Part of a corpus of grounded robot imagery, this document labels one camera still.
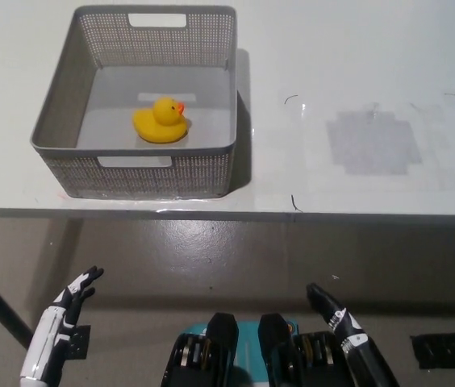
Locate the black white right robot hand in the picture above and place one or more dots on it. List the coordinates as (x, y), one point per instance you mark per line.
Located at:
(356, 346)

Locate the yellow rubber duck toy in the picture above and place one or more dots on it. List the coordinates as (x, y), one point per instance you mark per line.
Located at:
(159, 125)

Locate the grey perforated plastic basket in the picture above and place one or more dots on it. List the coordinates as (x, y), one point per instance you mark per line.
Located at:
(70, 80)

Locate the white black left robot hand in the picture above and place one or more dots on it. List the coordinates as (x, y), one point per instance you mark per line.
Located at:
(46, 342)

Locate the black teal robot torso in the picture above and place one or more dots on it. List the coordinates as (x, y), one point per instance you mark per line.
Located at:
(251, 354)

